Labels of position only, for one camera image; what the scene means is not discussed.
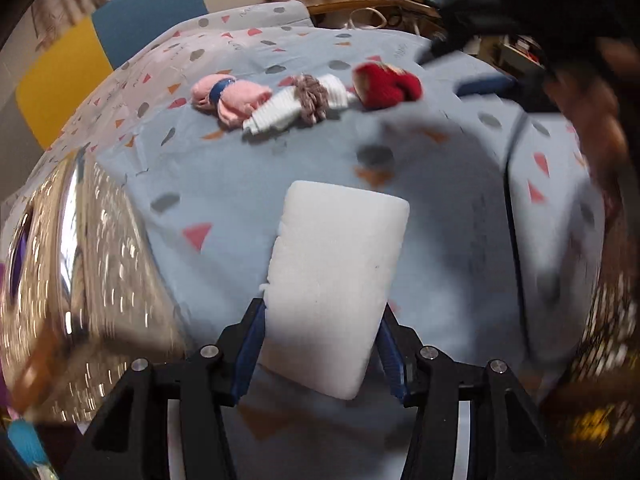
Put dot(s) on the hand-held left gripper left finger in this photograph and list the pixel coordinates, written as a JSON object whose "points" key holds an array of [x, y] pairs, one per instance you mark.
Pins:
{"points": [[245, 355]]}

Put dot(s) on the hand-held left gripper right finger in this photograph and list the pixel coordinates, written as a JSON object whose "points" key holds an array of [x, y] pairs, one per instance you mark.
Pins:
{"points": [[392, 360]]}

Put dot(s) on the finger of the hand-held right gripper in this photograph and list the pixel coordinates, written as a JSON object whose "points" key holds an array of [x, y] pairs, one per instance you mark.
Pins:
{"points": [[465, 15], [490, 86]]}

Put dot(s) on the white sponge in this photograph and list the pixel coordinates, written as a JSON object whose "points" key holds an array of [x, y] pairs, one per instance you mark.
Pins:
{"points": [[335, 280]]}

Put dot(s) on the person's right hand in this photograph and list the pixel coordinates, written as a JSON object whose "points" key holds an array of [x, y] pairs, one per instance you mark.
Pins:
{"points": [[600, 105]]}

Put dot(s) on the low shelf unit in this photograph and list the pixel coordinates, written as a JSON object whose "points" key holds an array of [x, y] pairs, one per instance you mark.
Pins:
{"points": [[515, 50]]}

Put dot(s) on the red knitted toy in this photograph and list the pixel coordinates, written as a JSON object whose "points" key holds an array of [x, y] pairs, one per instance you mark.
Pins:
{"points": [[387, 85]]}

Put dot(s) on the wooden desk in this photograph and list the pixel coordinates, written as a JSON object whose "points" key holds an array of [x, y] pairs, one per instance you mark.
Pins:
{"points": [[350, 2]]}

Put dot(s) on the gold tissue box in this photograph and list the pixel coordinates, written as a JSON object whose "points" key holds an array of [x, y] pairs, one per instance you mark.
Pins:
{"points": [[100, 270]]}

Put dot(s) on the brown fuzzy scrunchie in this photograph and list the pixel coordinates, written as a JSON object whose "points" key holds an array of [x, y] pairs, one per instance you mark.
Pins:
{"points": [[310, 97]]}

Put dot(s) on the person's patterned clothing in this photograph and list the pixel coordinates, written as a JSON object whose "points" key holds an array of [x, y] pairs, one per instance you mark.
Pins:
{"points": [[605, 350]]}

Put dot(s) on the white ribbed sock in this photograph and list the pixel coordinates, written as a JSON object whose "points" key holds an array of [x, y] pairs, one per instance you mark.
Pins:
{"points": [[272, 112]]}

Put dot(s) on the blue plush toy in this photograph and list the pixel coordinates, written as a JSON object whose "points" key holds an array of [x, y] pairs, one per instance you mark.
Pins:
{"points": [[27, 442]]}

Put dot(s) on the pink sock with blue band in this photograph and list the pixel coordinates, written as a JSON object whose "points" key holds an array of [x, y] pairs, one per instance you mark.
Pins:
{"points": [[240, 100]]}

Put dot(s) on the colour block headboard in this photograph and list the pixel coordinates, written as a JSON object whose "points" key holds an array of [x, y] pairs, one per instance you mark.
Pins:
{"points": [[145, 15]]}

